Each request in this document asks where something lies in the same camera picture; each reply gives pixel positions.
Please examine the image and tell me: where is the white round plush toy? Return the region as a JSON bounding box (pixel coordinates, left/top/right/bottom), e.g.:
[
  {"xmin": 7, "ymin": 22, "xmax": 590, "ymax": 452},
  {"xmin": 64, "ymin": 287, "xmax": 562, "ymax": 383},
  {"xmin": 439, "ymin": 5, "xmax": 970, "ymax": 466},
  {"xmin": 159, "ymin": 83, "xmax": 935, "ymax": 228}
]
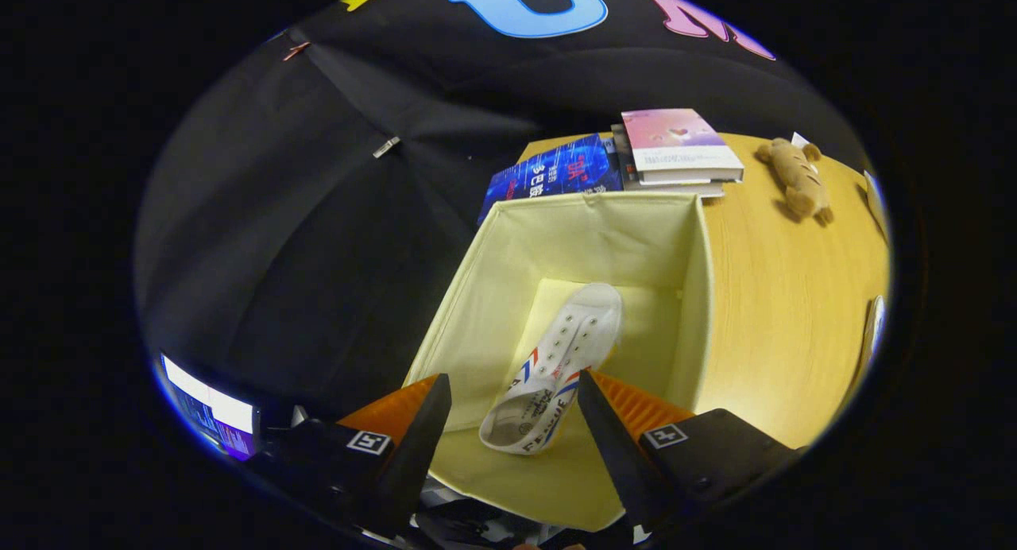
[{"xmin": 864, "ymin": 171, "xmax": 888, "ymax": 237}]

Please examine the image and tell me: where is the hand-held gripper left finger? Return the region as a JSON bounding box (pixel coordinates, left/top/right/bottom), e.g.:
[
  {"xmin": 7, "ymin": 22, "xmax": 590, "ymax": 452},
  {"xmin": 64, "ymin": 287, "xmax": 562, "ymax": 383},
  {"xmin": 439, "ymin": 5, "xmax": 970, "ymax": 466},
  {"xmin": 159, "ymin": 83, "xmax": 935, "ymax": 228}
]
[{"xmin": 246, "ymin": 373, "xmax": 453, "ymax": 539}]

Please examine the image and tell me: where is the blue book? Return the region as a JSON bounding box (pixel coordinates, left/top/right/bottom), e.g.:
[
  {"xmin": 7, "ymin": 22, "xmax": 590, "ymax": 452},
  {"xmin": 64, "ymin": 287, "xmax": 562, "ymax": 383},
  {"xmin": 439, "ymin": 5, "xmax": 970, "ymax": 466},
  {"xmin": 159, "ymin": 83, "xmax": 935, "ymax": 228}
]
[{"xmin": 478, "ymin": 134, "xmax": 625, "ymax": 225}]

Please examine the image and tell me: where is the black backdrop cloth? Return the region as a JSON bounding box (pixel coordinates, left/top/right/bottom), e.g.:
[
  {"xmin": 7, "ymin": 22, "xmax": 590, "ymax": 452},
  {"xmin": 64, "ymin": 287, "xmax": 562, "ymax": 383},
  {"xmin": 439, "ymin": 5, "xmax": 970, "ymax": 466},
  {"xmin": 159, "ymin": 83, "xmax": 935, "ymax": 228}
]
[{"xmin": 135, "ymin": 0, "xmax": 867, "ymax": 424}]

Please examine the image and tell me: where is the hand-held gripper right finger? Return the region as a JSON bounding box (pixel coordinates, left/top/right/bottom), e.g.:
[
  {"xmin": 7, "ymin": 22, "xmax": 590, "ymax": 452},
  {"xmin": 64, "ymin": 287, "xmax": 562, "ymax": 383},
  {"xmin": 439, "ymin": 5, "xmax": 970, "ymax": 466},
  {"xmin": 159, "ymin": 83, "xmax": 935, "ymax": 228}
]
[{"xmin": 577, "ymin": 369, "xmax": 799, "ymax": 535}]

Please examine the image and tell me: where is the white striped canvas shoe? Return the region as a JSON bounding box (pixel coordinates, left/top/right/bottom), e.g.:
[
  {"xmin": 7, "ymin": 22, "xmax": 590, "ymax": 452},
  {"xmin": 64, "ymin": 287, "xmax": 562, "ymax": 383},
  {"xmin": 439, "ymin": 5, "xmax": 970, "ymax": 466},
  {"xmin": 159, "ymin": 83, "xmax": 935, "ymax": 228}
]
[
  {"xmin": 862, "ymin": 296, "xmax": 885, "ymax": 376},
  {"xmin": 479, "ymin": 283, "xmax": 625, "ymax": 455}
]

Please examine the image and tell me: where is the grey book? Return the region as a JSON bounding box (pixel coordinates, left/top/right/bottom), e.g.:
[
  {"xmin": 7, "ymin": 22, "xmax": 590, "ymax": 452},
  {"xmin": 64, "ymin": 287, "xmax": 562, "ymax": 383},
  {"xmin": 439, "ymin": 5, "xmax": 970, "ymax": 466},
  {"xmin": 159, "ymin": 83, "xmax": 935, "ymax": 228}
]
[{"xmin": 610, "ymin": 125, "xmax": 727, "ymax": 199}]

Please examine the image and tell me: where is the computer monitor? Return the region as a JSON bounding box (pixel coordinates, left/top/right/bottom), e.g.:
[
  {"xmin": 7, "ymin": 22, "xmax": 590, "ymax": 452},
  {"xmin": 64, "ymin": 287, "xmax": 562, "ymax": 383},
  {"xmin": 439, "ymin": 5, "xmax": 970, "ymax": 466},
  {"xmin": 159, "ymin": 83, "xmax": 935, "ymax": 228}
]
[{"xmin": 159, "ymin": 353, "xmax": 263, "ymax": 461}]

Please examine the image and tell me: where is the brown plush toy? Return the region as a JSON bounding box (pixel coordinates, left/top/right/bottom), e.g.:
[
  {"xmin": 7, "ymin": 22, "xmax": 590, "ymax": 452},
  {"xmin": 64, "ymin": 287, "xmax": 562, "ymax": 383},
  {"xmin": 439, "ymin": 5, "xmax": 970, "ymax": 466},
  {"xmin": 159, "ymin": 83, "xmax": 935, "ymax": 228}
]
[{"xmin": 755, "ymin": 133, "xmax": 835, "ymax": 225}]

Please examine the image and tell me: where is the pink book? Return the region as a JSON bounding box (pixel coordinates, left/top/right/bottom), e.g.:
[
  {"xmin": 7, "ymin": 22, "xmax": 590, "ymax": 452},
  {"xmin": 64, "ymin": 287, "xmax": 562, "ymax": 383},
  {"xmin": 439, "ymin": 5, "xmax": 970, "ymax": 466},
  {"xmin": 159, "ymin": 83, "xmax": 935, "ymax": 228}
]
[{"xmin": 621, "ymin": 108, "xmax": 745, "ymax": 184}]

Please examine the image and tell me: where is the cream fabric storage box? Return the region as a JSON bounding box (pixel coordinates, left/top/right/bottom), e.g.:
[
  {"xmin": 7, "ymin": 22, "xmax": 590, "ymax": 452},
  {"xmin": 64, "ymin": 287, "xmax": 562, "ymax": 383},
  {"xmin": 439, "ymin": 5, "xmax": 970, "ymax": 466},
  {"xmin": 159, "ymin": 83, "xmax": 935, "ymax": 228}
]
[{"xmin": 401, "ymin": 191, "xmax": 716, "ymax": 533}]

